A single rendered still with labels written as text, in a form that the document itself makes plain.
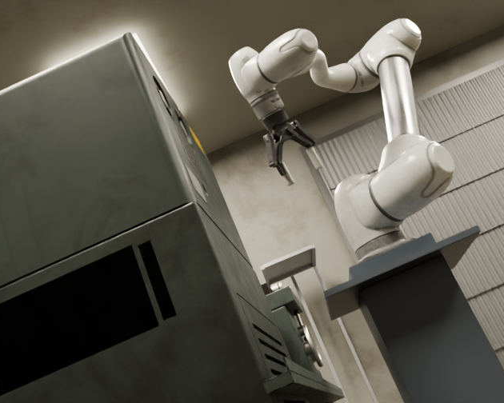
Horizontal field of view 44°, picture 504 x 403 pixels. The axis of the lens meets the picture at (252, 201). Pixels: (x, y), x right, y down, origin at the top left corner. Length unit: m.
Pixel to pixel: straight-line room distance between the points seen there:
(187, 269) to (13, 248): 0.33
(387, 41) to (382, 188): 0.60
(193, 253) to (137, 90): 0.34
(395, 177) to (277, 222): 3.95
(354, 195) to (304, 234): 3.77
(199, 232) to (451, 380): 0.92
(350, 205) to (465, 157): 4.05
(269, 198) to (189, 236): 4.71
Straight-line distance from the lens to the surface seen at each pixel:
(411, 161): 1.75
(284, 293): 2.25
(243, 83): 1.87
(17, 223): 1.19
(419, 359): 1.74
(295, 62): 1.77
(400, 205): 1.79
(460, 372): 1.75
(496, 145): 5.97
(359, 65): 2.27
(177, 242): 1.06
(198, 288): 1.03
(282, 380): 0.99
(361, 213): 1.85
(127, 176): 1.13
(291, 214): 5.68
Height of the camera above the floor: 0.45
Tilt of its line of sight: 21 degrees up
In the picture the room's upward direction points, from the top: 23 degrees counter-clockwise
